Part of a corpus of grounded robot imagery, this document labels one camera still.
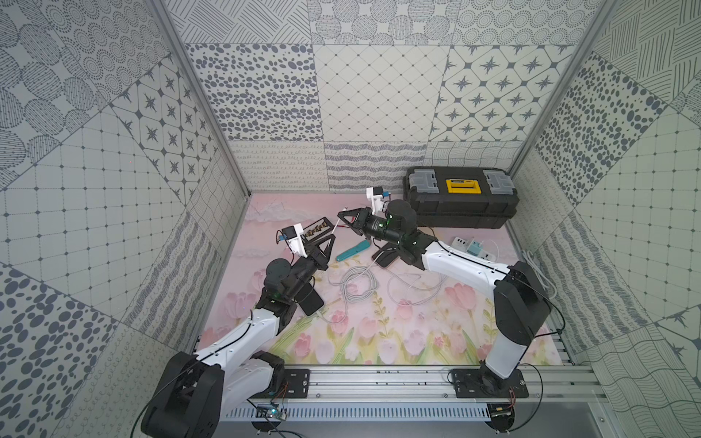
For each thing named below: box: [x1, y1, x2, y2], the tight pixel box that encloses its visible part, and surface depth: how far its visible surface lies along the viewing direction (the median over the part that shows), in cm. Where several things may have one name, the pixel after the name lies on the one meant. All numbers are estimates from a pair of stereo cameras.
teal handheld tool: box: [335, 239, 372, 262], surface depth 103 cm
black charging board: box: [301, 216, 334, 242], surface depth 109 cm
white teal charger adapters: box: [450, 236, 497, 262], surface depth 100 cm
